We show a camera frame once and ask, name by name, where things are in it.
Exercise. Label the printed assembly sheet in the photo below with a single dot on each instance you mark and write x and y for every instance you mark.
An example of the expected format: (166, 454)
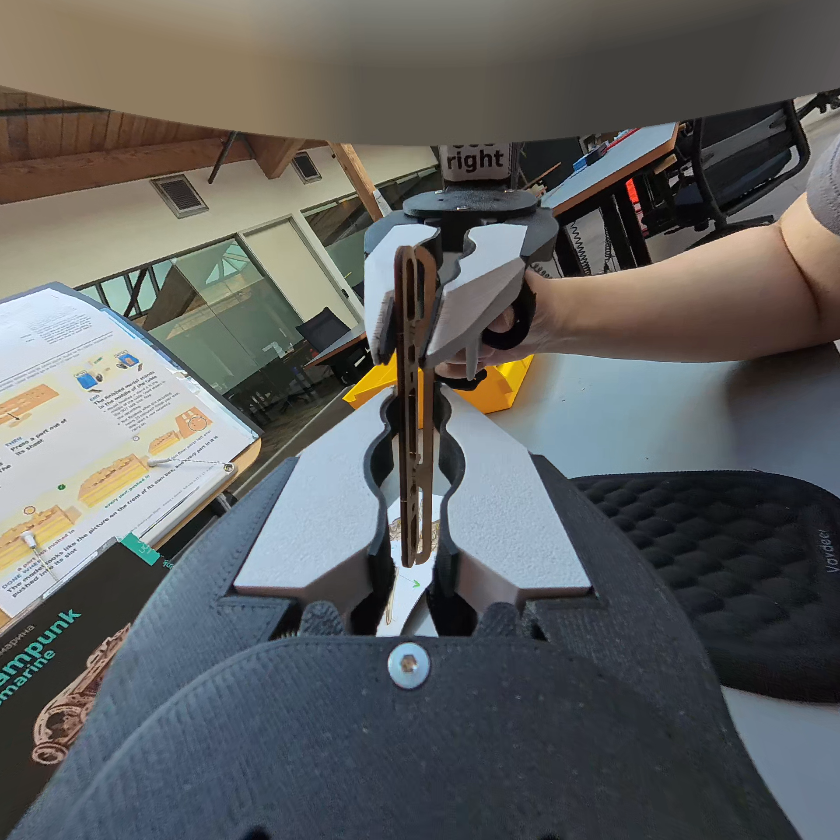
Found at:
(407, 604)

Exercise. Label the long wooden model part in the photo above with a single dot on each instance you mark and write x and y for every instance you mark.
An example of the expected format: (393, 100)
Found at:
(410, 407)

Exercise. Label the yellow plastic bin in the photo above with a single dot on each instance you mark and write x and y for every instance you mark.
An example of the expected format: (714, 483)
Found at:
(374, 394)

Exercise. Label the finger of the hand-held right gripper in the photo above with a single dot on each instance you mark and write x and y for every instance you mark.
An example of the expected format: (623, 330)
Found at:
(380, 269)
(482, 282)

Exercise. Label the person's grey shirt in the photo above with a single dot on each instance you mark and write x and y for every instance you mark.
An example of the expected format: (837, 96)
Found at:
(825, 187)

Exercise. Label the black mesh cushion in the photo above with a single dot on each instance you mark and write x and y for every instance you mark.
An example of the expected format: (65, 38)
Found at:
(722, 564)

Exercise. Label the small wall vent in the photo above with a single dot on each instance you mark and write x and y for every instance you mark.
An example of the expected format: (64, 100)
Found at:
(306, 166)

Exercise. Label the black office chair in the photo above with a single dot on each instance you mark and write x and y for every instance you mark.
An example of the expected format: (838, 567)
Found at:
(748, 157)

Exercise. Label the person's right hand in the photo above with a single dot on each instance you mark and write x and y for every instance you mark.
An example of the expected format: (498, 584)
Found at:
(548, 315)

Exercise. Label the desk with wooden edge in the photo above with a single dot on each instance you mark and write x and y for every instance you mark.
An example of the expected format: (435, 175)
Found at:
(610, 164)

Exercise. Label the person's right forearm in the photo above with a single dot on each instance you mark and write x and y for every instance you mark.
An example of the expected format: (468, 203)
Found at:
(689, 295)

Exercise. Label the instruction sheet on clipboard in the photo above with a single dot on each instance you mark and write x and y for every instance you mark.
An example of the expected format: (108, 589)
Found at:
(98, 420)

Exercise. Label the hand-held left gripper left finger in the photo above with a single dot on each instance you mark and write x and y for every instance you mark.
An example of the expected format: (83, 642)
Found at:
(308, 518)

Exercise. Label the black model kit box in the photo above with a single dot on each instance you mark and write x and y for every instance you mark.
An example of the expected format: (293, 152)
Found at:
(59, 689)

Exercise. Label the large wall vent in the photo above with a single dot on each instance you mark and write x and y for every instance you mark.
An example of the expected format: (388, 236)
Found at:
(179, 195)

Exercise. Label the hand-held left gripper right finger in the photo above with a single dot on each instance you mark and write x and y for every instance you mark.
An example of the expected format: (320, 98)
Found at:
(518, 525)

